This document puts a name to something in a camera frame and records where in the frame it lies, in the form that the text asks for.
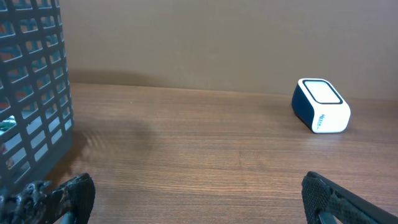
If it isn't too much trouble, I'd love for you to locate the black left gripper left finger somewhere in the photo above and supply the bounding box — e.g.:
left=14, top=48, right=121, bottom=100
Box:
left=1, top=173, right=96, bottom=224

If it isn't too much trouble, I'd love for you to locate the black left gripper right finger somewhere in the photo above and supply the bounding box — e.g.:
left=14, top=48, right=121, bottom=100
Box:
left=302, top=171, right=397, bottom=224

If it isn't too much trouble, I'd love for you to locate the white barcode scanner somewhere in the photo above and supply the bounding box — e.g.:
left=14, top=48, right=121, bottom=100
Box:
left=291, top=78, right=351, bottom=134

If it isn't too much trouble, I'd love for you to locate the dark grey plastic shopping basket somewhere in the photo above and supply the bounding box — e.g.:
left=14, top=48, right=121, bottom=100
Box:
left=1, top=0, right=74, bottom=193

